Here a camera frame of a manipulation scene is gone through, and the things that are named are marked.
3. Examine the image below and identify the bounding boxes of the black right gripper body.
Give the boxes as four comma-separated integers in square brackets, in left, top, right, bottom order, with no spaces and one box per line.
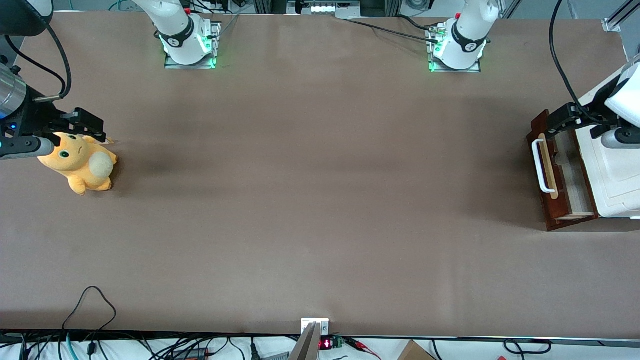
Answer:
[0,97,76,139]

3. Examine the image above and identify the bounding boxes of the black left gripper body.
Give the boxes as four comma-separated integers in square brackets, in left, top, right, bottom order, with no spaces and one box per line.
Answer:
[579,78,629,140]

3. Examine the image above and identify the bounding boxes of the brown wooden drawer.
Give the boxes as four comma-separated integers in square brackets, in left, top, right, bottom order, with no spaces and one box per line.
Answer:
[526,109,601,232]

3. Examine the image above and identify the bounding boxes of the white drawer handle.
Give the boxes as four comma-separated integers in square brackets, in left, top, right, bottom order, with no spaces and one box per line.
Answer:
[531,139,557,194]

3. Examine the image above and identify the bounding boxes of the tan wooden drawer strip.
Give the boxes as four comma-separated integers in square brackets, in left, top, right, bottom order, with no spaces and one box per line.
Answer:
[537,133,560,201]

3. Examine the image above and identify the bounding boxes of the white drawer cabinet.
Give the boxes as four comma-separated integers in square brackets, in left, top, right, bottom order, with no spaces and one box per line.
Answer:
[575,54,640,220]

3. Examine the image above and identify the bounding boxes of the orange plush toy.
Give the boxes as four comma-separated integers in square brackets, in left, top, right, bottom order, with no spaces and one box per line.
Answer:
[37,131,119,196]

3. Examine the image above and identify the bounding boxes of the brown cardboard box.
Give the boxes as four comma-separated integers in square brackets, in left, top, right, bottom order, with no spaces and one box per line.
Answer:
[397,340,437,360]

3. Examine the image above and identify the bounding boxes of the red black clip leads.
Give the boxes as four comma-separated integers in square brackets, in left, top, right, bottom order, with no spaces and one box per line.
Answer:
[344,337,382,359]

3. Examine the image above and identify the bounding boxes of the grey aluminium profile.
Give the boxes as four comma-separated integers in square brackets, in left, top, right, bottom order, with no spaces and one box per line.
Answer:
[288,322,321,360]

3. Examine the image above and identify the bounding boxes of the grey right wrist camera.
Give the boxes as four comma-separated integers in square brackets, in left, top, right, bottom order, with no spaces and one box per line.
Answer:
[0,136,56,161]

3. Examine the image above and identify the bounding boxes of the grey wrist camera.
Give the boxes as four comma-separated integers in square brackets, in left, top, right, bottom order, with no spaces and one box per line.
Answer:
[600,127,640,150]
[0,136,56,161]

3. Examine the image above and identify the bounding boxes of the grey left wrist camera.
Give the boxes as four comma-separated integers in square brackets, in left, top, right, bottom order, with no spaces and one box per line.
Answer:
[600,127,640,150]

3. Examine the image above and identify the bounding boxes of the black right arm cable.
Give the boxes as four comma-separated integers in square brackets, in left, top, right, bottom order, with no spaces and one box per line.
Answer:
[4,25,73,103]

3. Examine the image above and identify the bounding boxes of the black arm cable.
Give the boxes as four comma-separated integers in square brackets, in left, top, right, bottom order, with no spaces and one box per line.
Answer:
[549,0,608,126]
[4,25,73,103]

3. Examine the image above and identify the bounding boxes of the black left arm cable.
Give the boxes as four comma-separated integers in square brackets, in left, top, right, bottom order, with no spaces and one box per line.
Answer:
[549,0,608,126]

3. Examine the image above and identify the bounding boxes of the aluminium corner rail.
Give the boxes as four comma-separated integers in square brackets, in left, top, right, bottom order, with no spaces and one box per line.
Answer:
[601,0,640,34]

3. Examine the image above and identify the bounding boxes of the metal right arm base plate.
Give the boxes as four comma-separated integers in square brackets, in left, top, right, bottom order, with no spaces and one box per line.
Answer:
[164,21,222,70]

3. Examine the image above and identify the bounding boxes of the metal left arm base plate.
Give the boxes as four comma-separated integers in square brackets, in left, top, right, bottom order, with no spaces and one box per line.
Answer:
[426,22,483,74]

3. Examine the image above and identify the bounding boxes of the black looped cable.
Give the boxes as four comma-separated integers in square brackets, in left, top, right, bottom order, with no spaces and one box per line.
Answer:
[62,285,117,332]

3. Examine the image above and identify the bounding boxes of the long black table cable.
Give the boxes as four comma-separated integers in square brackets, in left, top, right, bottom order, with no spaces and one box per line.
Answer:
[344,18,442,45]

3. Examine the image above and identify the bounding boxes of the aluminium frame structure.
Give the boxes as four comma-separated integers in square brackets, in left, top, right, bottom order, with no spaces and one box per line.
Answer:
[252,0,403,18]

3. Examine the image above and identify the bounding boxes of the black coiled floor cable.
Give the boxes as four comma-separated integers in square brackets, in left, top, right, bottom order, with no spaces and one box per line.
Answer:
[502,339,552,355]

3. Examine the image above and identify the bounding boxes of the white mounting bracket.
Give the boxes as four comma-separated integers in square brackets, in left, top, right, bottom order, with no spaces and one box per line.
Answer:
[300,318,330,337]

